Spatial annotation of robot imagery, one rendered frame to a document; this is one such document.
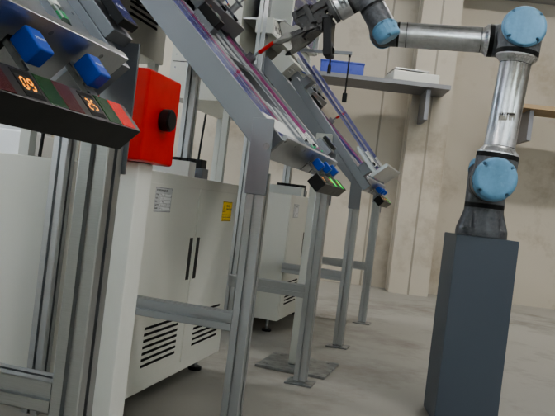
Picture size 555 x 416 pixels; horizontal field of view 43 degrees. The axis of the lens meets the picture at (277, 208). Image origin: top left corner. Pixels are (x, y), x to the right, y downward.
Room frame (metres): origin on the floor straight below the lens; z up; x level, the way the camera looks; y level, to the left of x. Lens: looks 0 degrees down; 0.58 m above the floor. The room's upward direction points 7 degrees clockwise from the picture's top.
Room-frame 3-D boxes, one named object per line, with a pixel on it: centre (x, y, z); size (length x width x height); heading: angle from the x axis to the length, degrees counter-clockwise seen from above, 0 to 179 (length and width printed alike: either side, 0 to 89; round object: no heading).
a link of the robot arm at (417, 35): (2.12, -0.46, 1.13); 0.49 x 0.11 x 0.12; 80
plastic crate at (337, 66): (5.19, -0.35, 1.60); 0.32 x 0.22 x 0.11; 88
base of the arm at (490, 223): (2.10, -0.61, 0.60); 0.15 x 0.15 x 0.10
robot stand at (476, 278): (2.10, -0.61, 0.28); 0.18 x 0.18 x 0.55; 88
